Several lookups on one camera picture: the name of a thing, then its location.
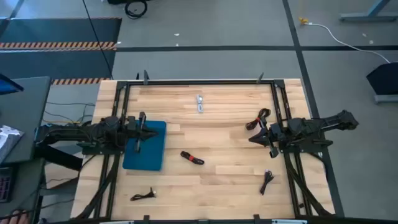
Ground dark keyboard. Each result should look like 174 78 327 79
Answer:
0 166 16 203

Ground white floor cable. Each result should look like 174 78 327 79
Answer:
306 21 391 63

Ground grey desk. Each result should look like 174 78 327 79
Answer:
0 76 52 164

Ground loose black wires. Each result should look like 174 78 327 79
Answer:
42 101 96 126

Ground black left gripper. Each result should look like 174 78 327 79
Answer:
124 111 159 154

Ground blue-screen monitor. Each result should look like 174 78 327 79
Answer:
0 73 25 96

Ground thin black floor cable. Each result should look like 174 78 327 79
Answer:
81 0 114 79

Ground person's hand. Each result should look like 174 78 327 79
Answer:
0 210 32 224

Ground grey table leg base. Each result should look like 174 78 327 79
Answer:
338 0 398 23

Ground black box stand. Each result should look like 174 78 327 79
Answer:
366 62 398 104

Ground blue plastic bin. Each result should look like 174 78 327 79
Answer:
122 119 167 172

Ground coiled black floor cable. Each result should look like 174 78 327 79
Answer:
124 0 149 20

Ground black USB-C cable bundle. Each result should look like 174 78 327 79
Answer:
259 169 275 196
129 186 157 202

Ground white crumpled bag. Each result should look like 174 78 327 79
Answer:
0 125 25 163

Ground black hazard-striped floor mat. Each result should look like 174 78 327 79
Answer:
0 17 123 85

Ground white USB-C cable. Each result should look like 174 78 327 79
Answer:
195 94 205 113

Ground black cable with red tie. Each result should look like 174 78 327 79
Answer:
244 108 272 131
180 151 205 166

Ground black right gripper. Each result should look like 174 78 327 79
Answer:
248 123 285 159

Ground black aluminium table frame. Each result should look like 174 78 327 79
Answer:
74 77 346 224

